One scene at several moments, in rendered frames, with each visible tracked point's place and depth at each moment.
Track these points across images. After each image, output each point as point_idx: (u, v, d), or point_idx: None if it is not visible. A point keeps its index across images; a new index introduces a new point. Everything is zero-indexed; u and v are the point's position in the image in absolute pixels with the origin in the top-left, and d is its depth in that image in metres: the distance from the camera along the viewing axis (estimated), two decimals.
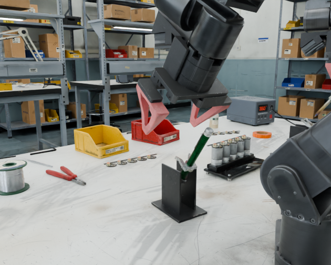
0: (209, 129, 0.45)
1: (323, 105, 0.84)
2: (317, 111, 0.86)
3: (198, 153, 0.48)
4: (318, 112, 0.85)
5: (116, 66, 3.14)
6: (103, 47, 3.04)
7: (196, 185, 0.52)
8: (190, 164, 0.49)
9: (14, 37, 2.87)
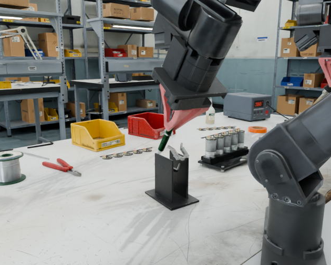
0: None
1: (317, 99, 0.85)
2: (311, 105, 0.87)
3: None
4: None
5: (115, 64, 3.15)
6: (102, 46, 3.05)
7: (188, 174, 0.53)
8: (168, 132, 0.53)
9: (13, 35, 2.88)
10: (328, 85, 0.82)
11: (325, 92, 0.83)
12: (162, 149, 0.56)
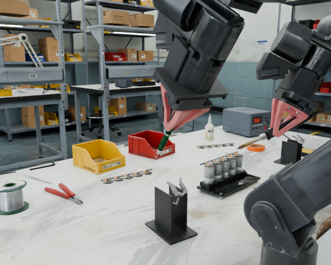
0: None
1: (250, 141, 0.73)
2: (241, 145, 0.73)
3: None
4: (242, 147, 0.73)
5: (115, 71, 3.16)
6: (102, 52, 3.07)
7: (187, 208, 0.55)
8: (168, 132, 0.53)
9: (14, 42, 2.90)
10: (271, 132, 0.71)
11: (264, 138, 0.72)
12: (161, 149, 0.56)
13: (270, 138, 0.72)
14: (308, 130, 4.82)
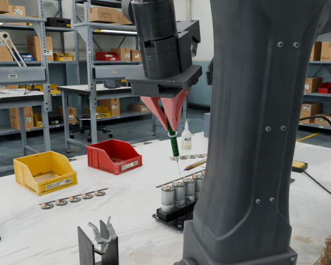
0: None
1: (200, 161, 0.58)
2: (189, 165, 0.58)
3: (167, 118, 0.52)
4: (189, 169, 0.58)
5: (103, 71, 3.02)
6: (88, 51, 2.92)
7: (118, 258, 0.40)
8: (169, 132, 0.53)
9: None
10: None
11: None
12: (173, 154, 0.55)
13: None
14: (307, 132, 4.67)
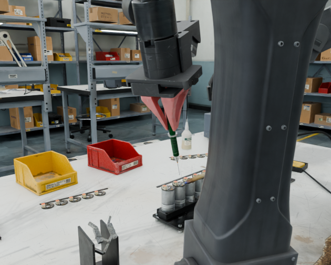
0: None
1: (200, 174, 0.59)
2: (189, 179, 0.59)
3: (167, 118, 0.52)
4: (190, 182, 0.59)
5: (103, 71, 3.02)
6: (88, 51, 2.92)
7: (119, 257, 0.40)
8: (169, 132, 0.53)
9: None
10: None
11: None
12: (173, 154, 0.55)
13: None
14: None
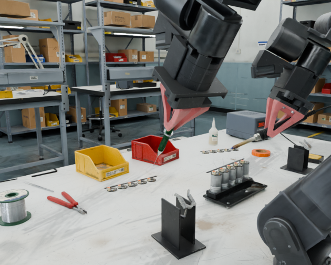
0: None
1: (244, 141, 0.71)
2: (235, 145, 0.71)
3: None
4: (236, 147, 0.71)
5: (116, 72, 3.15)
6: (103, 53, 3.05)
7: (195, 221, 0.53)
8: (168, 132, 0.53)
9: (15, 44, 2.88)
10: (265, 132, 0.69)
11: (258, 138, 0.70)
12: (162, 150, 0.56)
13: (265, 139, 0.70)
14: (310, 131, 4.80)
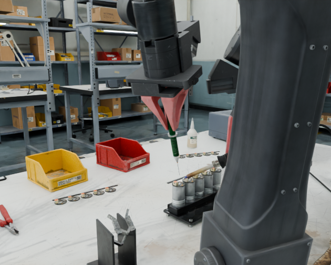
0: None
1: (200, 169, 0.58)
2: (189, 173, 0.59)
3: (167, 118, 0.52)
4: (190, 176, 0.58)
5: (105, 71, 3.04)
6: (91, 51, 2.94)
7: (136, 248, 0.42)
8: (169, 132, 0.53)
9: None
10: (225, 158, 0.57)
11: (217, 165, 0.58)
12: (173, 154, 0.55)
13: (225, 166, 0.58)
14: None
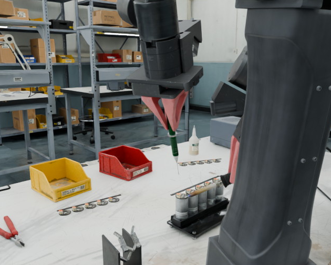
0: None
1: (204, 187, 0.59)
2: (193, 192, 0.60)
3: (167, 118, 0.52)
4: (194, 195, 0.60)
5: (106, 73, 3.04)
6: (92, 54, 2.95)
7: None
8: (168, 132, 0.53)
9: (0, 44, 2.78)
10: (227, 177, 0.58)
11: (220, 185, 0.59)
12: (173, 153, 0.55)
13: (227, 185, 0.59)
14: None
